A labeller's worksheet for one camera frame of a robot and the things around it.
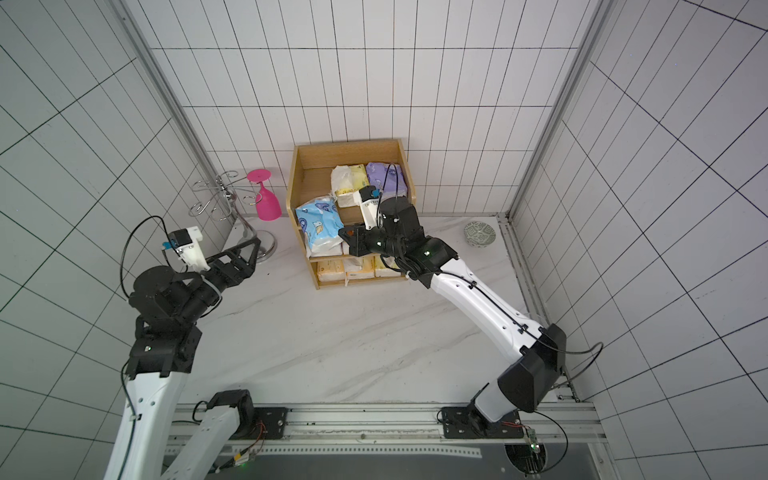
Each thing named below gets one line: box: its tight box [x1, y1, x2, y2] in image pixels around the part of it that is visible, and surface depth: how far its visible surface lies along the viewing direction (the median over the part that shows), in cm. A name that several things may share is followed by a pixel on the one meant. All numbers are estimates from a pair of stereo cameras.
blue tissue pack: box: [295, 196, 344, 259], surface depth 70 cm
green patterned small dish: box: [464, 221, 496, 248], surface depth 113 cm
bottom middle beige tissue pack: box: [344, 254, 375, 280], surface depth 97 cm
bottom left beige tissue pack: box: [317, 260, 346, 282], surface depth 97 cm
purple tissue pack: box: [366, 162, 409, 198], surface depth 81 cm
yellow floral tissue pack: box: [331, 164, 370, 208], surface depth 79 cm
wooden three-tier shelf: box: [287, 139, 416, 290], surface depth 85 cm
